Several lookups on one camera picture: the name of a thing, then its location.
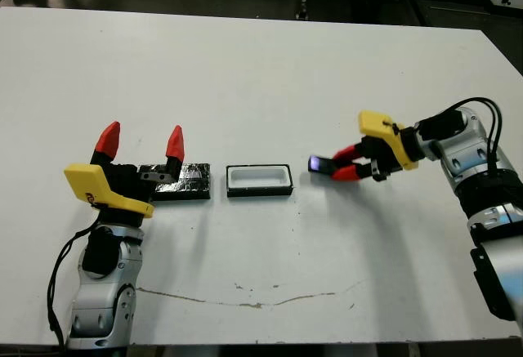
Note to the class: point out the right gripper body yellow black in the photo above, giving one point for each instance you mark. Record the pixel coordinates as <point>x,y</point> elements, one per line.
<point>388,128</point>

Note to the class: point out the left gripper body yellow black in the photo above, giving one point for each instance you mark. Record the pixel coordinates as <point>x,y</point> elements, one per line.
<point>122,185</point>

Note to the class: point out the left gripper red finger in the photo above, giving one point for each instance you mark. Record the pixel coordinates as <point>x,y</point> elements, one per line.
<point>108,140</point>
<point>175,144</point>

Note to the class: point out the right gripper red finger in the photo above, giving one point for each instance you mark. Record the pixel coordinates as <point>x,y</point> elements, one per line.
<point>351,172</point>
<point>349,153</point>

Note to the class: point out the black camera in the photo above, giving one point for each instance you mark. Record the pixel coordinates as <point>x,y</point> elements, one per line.
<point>320,166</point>

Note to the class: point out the glossy black box lid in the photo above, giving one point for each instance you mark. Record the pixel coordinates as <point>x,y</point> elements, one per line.
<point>192,181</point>

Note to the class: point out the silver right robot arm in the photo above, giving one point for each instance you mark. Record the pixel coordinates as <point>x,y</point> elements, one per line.
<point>470,157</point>

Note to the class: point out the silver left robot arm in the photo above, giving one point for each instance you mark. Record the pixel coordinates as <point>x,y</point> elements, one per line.
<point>98,304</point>

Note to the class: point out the black box base white liner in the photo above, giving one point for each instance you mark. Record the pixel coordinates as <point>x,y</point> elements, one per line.
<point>259,193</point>

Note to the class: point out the grey hanging humanoid robot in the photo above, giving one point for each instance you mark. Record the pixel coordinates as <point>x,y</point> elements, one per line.
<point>304,3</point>

